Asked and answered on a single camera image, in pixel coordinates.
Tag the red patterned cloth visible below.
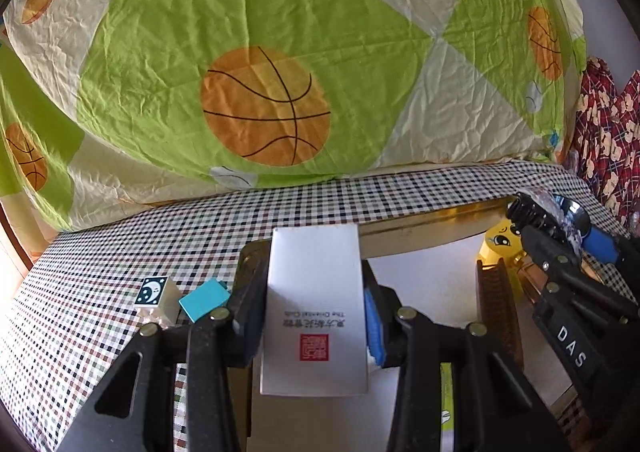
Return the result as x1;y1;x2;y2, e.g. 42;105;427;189
565;57;640;234

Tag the dark shiny plastic wrapper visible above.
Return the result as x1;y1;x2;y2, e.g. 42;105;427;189
542;191;597;254

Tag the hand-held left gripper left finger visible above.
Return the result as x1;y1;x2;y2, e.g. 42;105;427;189
57;242;272;452

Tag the yellow toy figure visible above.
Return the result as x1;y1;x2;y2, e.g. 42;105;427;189
477;216;540;284

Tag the clear green-label dental floss box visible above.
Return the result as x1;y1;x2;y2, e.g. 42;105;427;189
440;361;457;452

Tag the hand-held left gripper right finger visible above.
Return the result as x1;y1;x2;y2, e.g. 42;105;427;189
360;264;571;452

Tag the white red-stamp card box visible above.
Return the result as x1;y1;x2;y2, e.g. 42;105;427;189
259;224;371;397

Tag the brown waffle-textured block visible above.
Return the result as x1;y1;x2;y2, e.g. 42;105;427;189
475;259;526;377

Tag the gold tin box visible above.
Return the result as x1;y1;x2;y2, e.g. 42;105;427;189
235;196;640;452

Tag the white moon-print toy brick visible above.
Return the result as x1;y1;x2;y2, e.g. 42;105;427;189
134;275;181;329

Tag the blue toy brick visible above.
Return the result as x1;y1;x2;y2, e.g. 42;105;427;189
178;278;232;324

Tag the basketball-print green blanket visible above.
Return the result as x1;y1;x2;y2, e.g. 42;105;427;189
0;0;589;234

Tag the checkered tablecloth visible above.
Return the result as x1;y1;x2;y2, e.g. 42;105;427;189
0;161;640;452

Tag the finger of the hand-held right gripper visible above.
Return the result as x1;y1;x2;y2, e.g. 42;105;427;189
582;224;640;320
507;191;587;289

